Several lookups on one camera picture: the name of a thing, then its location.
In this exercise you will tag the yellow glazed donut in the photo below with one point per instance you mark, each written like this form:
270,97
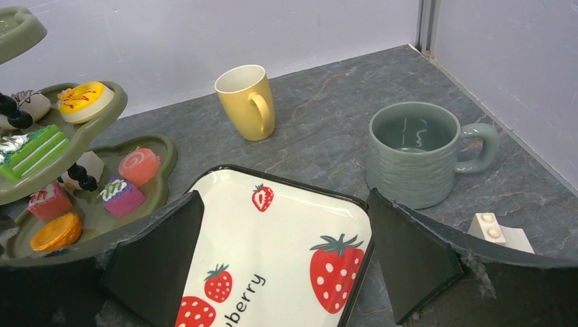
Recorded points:
83,102

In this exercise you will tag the red strawberry cake slice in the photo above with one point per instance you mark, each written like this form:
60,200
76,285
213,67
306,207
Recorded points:
50,202

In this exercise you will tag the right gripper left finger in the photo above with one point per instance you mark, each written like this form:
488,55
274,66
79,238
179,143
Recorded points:
134,276

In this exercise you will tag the white chocolate drizzle donut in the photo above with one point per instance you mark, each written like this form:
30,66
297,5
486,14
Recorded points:
22,109

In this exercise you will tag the green three-tier dessert stand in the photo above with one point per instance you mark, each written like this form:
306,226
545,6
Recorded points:
20,31

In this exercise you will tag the orange macaron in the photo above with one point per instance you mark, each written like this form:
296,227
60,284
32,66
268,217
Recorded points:
59,233

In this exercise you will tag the pink swirl roll cake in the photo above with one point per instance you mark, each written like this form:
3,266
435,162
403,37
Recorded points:
139,166

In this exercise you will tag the strawberry print serving tray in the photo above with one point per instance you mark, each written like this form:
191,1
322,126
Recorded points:
274,252

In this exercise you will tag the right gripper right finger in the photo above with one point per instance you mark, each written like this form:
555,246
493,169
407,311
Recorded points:
436,275

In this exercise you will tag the purple cake slice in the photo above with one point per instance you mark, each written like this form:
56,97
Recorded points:
120,197

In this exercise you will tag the yellow ceramic mug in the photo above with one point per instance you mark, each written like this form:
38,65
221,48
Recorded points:
246,97

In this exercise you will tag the small white sachet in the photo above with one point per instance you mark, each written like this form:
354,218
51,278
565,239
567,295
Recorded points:
485,226

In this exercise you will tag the green triangular cake slice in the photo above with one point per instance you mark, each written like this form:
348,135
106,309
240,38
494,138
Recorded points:
23,154

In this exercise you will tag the grey-green ceramic mug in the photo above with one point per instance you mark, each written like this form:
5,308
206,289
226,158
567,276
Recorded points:
415,149

